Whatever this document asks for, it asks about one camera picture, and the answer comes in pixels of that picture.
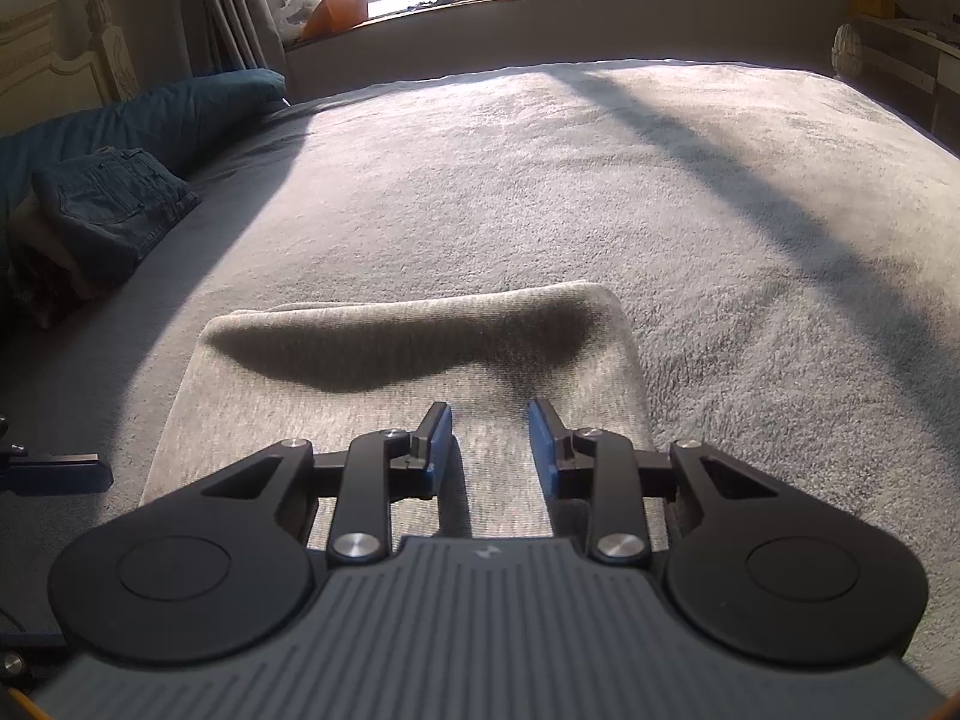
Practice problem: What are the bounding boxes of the blue duvet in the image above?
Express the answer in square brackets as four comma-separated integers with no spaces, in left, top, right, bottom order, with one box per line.
[0,67,290,220]

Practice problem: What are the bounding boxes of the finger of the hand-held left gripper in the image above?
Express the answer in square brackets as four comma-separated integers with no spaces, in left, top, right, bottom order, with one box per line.
[0,412,114,497]
[0,631,70,695]

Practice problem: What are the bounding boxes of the grey hooded sweatshirt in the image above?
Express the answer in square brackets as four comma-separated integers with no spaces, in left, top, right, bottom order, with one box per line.
[141,281,670,542]

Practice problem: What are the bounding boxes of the blue jeans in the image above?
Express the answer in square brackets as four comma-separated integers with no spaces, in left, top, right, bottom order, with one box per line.
[30,146,203,295]

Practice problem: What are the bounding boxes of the dark patterned cloth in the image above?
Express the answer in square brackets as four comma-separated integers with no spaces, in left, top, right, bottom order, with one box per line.
[6,240,85,331]

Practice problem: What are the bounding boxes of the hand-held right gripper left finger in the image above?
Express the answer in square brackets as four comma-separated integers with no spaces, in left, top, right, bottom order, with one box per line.
[201,401,454,567]

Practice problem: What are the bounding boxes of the orange bag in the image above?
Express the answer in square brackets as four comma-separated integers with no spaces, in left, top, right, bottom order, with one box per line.
[298,0,371,43]

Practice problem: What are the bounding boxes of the beige curtain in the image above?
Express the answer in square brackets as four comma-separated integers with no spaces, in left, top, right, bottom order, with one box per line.
[171,0,292,103]

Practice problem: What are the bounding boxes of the cream carved headboard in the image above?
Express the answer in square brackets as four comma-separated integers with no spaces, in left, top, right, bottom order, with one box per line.
[0,0,142,140]

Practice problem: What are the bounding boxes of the white plastic bag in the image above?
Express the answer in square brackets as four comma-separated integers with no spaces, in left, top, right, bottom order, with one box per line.
[274,0,335,40]

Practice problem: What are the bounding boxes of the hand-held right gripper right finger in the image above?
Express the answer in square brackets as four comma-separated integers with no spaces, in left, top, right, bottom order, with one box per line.
[528,397,781,565]

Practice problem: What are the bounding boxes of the white desk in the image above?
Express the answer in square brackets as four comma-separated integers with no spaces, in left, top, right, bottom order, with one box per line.
[855,11,960,145]

